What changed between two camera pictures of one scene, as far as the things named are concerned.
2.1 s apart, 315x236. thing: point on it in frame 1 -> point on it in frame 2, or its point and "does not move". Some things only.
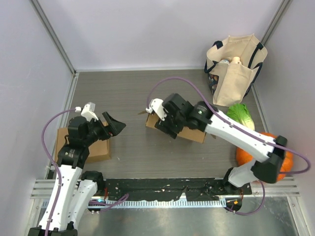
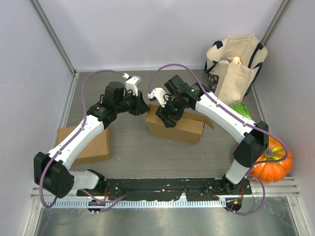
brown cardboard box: x=98 y=151 does not move
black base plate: x=193 y=189 does not move
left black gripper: x=114 y=127 -> x=141 y=106
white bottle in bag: x=235 y=62 does not move
